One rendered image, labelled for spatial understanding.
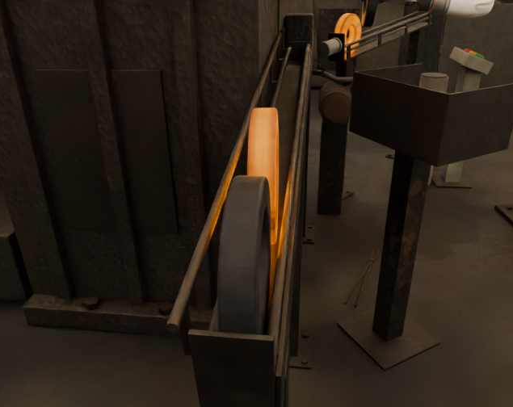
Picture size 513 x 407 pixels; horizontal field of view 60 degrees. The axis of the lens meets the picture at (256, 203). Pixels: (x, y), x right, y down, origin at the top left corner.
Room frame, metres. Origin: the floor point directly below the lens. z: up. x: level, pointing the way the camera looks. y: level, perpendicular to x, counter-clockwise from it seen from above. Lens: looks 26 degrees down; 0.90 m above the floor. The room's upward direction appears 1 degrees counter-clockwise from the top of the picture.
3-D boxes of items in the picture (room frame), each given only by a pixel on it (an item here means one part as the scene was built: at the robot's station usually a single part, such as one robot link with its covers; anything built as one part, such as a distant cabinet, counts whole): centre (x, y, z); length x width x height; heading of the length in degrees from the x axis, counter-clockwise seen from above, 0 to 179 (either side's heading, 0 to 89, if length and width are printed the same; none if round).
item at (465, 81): (2.03, -0.96, 0.31); 0.24 x 0.16 x 0.62; 172
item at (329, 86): (1.77, -0.32, 0.27); 0.22 x 0.13 x 0.53; 172
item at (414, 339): (0.94, -0.37, 0.36); 0.26 x 0.20 x 0.72; 27
